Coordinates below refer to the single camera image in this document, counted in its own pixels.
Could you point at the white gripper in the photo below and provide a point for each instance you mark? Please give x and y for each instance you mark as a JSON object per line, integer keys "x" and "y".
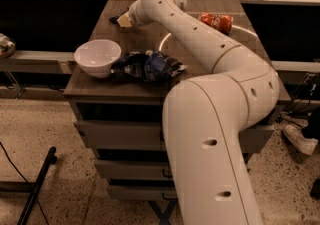
{"x": 132, "y": 17}

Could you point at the blue rxbar blueberry bar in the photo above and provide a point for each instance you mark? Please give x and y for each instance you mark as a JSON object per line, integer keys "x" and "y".
{"x": 114, "y": 19}

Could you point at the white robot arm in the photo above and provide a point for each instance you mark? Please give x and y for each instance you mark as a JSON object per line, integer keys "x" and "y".
{"x": 203, "y": 116}

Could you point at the white bowl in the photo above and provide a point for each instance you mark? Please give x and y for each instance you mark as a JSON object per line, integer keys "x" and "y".
{"x": 96, "y": 57}

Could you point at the crumpled blue chip bag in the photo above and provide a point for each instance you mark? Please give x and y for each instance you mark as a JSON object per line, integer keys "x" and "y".
{"x": 147, "y": 66}

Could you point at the orange soda can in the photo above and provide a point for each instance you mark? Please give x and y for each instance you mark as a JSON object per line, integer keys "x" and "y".
{"x": 222, "y": 23}

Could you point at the grey drawer cabinet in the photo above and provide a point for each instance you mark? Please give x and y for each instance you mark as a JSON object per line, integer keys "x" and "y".
{"x": 112, "y": 99}

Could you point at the top grey drawer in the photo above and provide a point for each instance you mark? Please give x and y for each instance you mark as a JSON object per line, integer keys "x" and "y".
{"x": 149, "y": 136}

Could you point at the grey drawer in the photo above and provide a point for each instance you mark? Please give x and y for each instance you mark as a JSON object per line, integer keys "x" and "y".
{"x": 149, "y": 193}
{"x": 149, "y": 136}
{"x": 117, "y": 164}

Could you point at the plate with items at left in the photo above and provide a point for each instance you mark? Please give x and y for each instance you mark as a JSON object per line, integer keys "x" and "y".
{"x": 7, "y": 46}

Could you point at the middle grey drawer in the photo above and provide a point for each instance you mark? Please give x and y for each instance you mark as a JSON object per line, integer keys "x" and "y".
{"x": 117, "y": 164}

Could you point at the black pole on floor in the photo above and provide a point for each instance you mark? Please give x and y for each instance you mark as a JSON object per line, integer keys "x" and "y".
{"x": 36, "y": 187}

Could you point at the bottom grey drawer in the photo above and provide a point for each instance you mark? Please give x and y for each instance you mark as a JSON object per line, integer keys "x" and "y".
{"x": 149, "y": 193}

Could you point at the white sneaker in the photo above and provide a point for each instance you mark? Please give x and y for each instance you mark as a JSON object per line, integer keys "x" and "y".
{"x": 301, "y": 143}

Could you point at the grey metal rail shelf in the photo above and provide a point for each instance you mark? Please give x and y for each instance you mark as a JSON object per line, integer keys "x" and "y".
{"x": 39, "y": 62}

